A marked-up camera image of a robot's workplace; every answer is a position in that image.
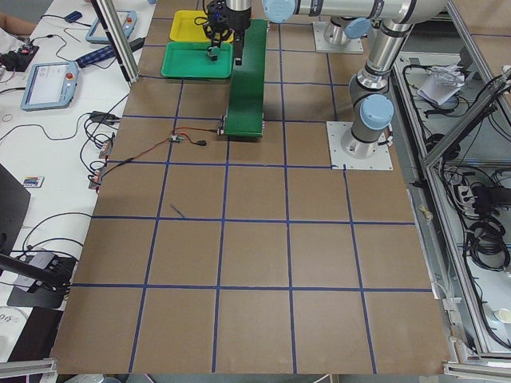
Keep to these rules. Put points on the green push button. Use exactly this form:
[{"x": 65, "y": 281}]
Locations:
[{"x": 214, "y": 52}]

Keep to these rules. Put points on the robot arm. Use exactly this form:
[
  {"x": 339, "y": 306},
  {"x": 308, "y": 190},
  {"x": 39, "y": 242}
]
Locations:
[
  {"x": 373, "y": 111},
  {"x": 238, "y": 14}
]

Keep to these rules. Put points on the yellow plastic tray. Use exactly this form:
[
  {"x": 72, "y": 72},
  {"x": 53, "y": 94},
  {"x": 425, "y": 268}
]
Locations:
[{"x": 187, "y": 26}]

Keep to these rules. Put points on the green plastic tray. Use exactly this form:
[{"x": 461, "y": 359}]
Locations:
[{"x": 190, "y": 60}]

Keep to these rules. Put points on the green conveyor belt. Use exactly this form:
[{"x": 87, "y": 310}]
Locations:
[{"x": 244, "y": 116}]

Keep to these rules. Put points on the folded blue umbrella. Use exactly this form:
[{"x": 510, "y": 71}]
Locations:
[{"x": 105, "y": 53}]

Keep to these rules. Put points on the small motor controller board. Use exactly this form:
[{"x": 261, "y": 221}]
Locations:
[{"x": 176, "y": 138}]

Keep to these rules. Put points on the teach pendant near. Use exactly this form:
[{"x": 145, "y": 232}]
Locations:
[{"x": 50, "y": 86}]

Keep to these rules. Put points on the crumpled white paper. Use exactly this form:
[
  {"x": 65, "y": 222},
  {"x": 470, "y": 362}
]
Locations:
[{"x": 442, "y": 83}]

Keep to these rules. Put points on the black laptop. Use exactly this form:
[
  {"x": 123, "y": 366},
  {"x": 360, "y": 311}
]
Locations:
[{"x": 15, "y": 200}]

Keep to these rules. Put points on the black monitor stand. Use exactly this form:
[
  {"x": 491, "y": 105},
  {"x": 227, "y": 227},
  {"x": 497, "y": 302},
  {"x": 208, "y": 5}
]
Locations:
[{"x": 42, "y": 281}]

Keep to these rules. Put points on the aluminium post right side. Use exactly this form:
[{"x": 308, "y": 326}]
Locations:
[{"x": 109, "y": 20}]

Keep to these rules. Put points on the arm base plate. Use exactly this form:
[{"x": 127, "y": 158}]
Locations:
[
  {"x": 330, "y": 38},
  {"x": 347, "y": 153}
]

